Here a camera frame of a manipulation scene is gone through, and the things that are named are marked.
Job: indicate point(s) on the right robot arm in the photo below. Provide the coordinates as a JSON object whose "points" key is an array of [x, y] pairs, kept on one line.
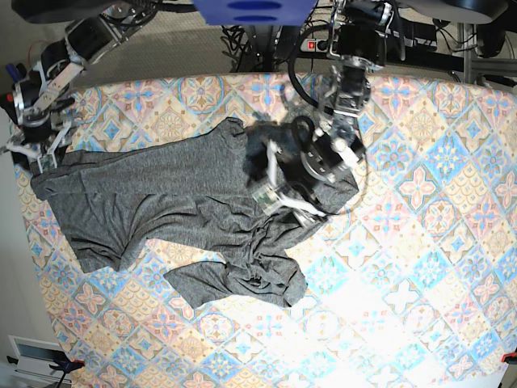
{"points": [[40, 98]]}

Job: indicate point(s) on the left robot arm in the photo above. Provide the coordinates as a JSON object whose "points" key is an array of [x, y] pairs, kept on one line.
{"points": [[348, 90]]}

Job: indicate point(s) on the grey t-shirt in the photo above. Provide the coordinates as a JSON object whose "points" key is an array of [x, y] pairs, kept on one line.
{"points": [[196, 192]]}

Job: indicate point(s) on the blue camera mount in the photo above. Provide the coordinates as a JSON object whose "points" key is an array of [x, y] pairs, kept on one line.
{"points": [[255, 12]]}

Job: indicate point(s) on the red clamp bottom left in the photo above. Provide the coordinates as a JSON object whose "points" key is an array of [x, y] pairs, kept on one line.
{"points": [[67, 366]]}

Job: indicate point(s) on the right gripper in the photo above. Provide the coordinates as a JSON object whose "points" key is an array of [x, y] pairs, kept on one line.
{"points": [[40, 146]]}

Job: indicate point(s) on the patterned tablecloth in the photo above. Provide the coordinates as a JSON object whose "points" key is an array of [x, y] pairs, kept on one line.
{"points": [[414, 287]]}

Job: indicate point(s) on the red clamp bottom right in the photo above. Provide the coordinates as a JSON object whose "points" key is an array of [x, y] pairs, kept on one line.
{"points": [[510, 358]]}

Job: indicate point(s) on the red black clamp left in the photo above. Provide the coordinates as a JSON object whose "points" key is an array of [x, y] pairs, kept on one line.
{"points": [[17, 73]]}

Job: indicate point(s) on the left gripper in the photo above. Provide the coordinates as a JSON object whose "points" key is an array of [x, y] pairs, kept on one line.
{"points": [[291, 161]]}

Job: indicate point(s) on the power strip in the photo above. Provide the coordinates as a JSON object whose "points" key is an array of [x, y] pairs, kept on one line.
{"points": [[318, 48]]}

